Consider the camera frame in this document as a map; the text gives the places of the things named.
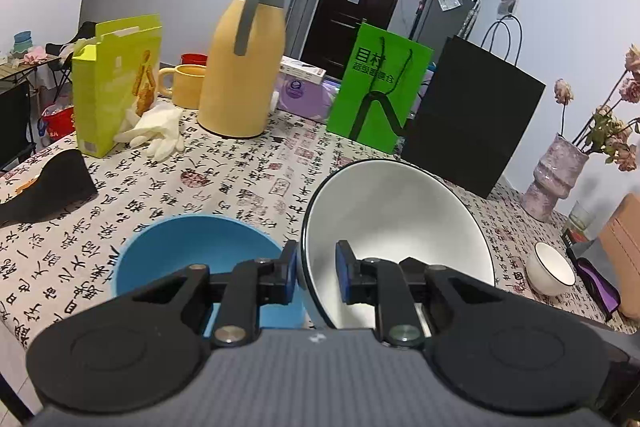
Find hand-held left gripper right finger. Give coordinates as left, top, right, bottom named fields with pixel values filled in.
left=335, top=241, right=521, bottom=348

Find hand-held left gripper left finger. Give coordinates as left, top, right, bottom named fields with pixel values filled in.
left=120, top=239, right=301, bottom=348

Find white bowl black rim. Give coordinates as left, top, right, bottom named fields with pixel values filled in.
left=525, top=241, right=577, bottom=297
left=302, top=158, right=497, bottom=330

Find blue bowl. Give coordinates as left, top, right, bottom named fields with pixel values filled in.
left=110, top=214, right=307, bottom=329

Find calligraphy printed tablecloth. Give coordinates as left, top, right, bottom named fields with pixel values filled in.
left=0, top=94, right=640, bottom=348

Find purple tissue pack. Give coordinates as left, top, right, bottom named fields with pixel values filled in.
left=274, top=74, right=346, bottom=120

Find green paper bag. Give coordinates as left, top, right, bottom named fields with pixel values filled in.
left=326, top=23, right=435, bottom=154

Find white rubber gloves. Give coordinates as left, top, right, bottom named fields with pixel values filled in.
left=114, top=104, right=187, bottom=160

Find black paper bag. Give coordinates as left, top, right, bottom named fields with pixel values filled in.
left=400, top=16, right=547, bottom=200

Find white flat box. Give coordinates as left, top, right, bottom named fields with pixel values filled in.
left=279, top=55, right=328, bottom=84

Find yellow mug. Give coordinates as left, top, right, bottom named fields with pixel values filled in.
left=158, top=64, right=206, bottom=110

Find pink speckled ceramic vase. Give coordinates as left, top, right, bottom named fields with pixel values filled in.
left=520, top=133, right=591, bottom=223

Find clear drinking glass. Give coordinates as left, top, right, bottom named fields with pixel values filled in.
left=567, top=199, right=598, bottom=233

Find grey purple cloth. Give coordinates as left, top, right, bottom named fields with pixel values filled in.
left=570, top=241, right=623, bottom=323

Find yellow-green snack box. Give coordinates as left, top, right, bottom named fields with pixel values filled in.
left=71, top=13, right=163, bottom=158

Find dark entrance door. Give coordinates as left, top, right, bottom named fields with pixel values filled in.
left=302, top=0, right=408, bottom=65

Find grey refrigerator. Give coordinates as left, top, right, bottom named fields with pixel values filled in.
left=410, top=0, right=483, bottom=52

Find pink hard case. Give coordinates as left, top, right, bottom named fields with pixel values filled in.
left=597, top=193, right=640, bottom=308

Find white folded umbrella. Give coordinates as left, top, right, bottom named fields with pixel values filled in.
left=462, top=0, right=481, bottom=40

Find dried pink roses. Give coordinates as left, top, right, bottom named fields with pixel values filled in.
left=554, top=44, right=640, bottom=172

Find black folding chair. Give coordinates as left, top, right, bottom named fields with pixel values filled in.
left=0, top=79, right=37, bottom=172

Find black camping chair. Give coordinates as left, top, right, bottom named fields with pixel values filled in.
left=47, top=22, right=101, bottom=108

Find wooden slat folding table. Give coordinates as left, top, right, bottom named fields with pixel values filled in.
left=0, top=52, right=76, bottom=82

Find yellow thermos jug grey handle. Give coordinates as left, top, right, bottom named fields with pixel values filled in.
left=196, top=0, right=291, bottom=138

